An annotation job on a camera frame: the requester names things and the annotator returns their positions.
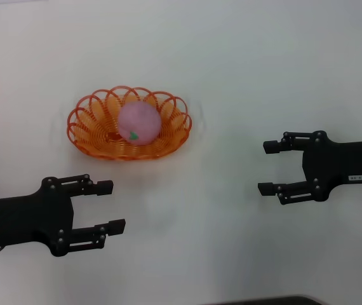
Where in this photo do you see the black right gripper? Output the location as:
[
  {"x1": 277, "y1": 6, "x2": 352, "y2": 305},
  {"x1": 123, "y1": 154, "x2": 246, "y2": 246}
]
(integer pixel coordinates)
[{"x1": 257, "y1": 130, "x2": 362, "y2": 206}]

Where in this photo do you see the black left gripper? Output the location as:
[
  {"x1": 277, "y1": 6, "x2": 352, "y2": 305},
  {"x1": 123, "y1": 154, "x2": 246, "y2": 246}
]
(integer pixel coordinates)
[{"x1": 0, "y1": 173, "x2": 126, "y2": 257}]

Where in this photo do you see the orange plastic wire basket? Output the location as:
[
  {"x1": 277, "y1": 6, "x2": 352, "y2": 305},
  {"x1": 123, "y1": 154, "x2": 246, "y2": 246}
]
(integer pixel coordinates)
[{"x1": 66, "y1": 85, "x2": 192, "y2": 161}]

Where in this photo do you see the pink peach with green leaf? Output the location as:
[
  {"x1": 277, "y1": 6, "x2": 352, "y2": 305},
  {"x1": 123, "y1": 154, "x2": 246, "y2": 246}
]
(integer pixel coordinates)
[{"x1": 117, "y1": 101, "x2": 162, "y2": 146}]

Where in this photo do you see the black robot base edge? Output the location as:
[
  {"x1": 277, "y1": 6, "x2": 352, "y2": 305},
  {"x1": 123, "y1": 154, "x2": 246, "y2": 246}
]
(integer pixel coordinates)
[{"x1": 199, "y1": 295, "x2": 323, "y2": 305}]

